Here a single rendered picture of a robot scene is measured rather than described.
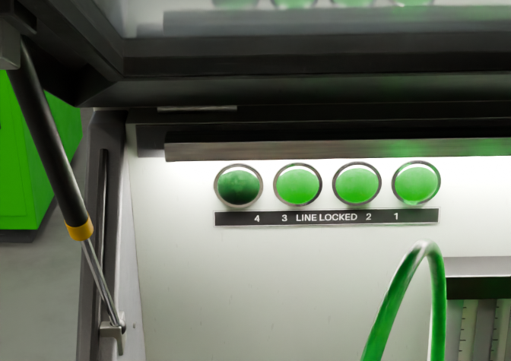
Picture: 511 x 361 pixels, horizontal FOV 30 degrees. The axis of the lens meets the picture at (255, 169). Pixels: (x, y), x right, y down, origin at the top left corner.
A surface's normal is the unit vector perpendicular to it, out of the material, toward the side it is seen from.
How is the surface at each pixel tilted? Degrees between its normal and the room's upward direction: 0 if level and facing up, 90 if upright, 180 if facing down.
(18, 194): 90
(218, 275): 90
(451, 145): 90
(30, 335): 0
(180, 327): 90
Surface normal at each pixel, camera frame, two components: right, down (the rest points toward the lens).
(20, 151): -0.04, 0.46
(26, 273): -0.02, -0.89
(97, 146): -0.01, -0.34
